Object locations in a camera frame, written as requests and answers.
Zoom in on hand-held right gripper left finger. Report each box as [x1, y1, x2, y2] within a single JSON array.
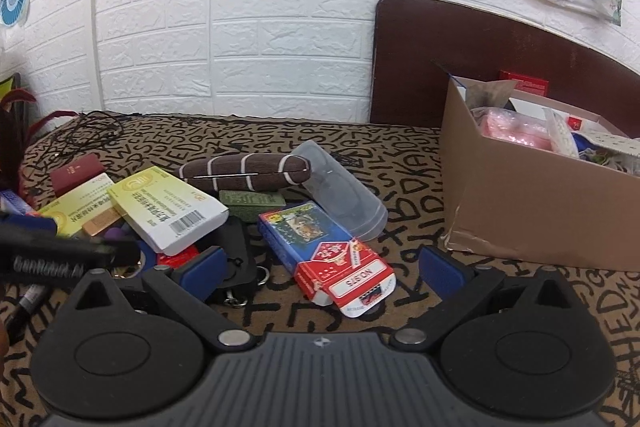
[[62, 246, 257, 353]]

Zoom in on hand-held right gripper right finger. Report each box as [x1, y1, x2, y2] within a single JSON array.
[[391, 245, 583, 352]]

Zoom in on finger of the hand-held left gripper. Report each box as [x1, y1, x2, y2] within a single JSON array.
[[0, 213, 58, 238], [97, 241, 142, 269]]

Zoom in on blue and red card box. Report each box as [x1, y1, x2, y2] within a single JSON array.
[[257, 201, 398, 319]]

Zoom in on large brown cardboard box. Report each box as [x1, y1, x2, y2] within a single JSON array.
[[440, 74, 640, 273]]

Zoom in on white and blue box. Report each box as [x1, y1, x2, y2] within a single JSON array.
[[0, 189, 36, 215]]

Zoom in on red packet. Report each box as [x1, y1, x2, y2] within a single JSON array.
[[157, 244, 201, 268]]

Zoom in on tan small box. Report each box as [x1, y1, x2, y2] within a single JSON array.
[[82, 207, 123, 237]]

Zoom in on black holder with clasp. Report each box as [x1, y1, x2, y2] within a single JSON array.
[[207, 214, 273, 308]]

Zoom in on yellow and white medicine box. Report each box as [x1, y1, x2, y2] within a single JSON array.
[[106, 166, 230, 257], [35, 172, 123, 238]]

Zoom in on black marker pen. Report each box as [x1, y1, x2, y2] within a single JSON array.
[[7, 284, 48, 343]]

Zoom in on dark red small book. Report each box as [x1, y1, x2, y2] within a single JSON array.
[[50, 153, 107, 198]]

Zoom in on brown striped pouch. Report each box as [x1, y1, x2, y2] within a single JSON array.
[[179, 151, 313, 194]]

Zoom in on letter printed brown blanket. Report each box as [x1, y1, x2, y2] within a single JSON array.
[[0, 109, 640, 427]]

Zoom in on clear plastic case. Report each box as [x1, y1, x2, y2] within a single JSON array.
[[290, 139, 388, 242]]

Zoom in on pink packet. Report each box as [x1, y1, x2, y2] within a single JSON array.
[[472, 107, 553, 152]]

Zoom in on patterned fabric pouch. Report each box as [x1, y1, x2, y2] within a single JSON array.
[[575, 131, 640, 178]]

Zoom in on dark brown wooden headboard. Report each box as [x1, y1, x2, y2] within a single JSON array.
[[370, 0, 640, 128]]

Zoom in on black cable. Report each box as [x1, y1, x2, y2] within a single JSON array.
[[45, 109, 141, 158]]

